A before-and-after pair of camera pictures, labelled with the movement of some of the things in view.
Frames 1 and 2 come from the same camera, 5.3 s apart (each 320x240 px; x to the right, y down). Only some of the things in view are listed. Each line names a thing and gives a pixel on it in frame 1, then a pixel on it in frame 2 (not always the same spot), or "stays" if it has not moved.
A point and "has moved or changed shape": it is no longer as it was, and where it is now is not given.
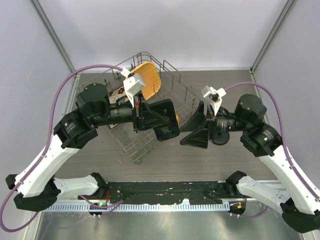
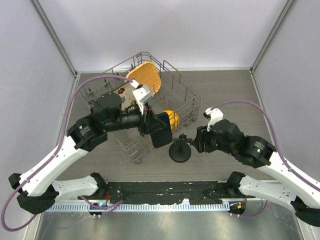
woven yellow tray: (152, 79) stays
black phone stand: (222, 135) has moved or changed shape
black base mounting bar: (167, 192) stays
